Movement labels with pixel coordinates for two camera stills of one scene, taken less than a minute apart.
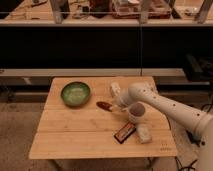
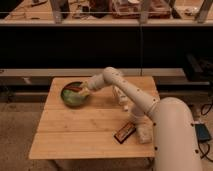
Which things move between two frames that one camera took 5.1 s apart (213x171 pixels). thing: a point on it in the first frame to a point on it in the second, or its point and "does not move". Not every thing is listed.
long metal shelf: (45, 39) does not move
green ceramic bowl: (75, 94) does not move
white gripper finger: (116, 107) to (85, 89)
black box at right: (198, 68) does not move
